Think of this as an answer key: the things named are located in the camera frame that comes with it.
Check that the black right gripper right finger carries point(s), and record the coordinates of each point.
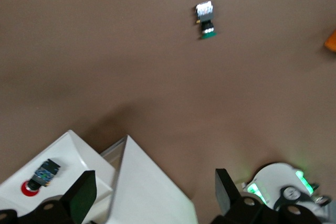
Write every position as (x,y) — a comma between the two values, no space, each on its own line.
(231,203)

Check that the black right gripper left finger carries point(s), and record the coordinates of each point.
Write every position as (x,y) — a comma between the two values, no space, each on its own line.
(78,197)

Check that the red push button switch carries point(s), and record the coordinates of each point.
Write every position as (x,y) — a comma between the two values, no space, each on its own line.
(43,175)

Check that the white plastic drawer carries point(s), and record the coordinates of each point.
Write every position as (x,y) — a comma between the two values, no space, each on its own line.
(65,150)

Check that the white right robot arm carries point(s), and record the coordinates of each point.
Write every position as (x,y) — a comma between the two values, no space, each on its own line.
(275,176)

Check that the white drawer cabinet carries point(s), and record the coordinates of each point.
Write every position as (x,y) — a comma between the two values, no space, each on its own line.
(147,182)

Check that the brown table mat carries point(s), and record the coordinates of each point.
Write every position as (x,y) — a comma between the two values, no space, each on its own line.
(105,51)

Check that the green push button switch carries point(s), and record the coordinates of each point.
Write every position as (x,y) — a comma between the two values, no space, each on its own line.
(206,20)

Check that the orange button enclosure box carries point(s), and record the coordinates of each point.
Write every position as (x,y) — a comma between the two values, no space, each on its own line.
(331,41)

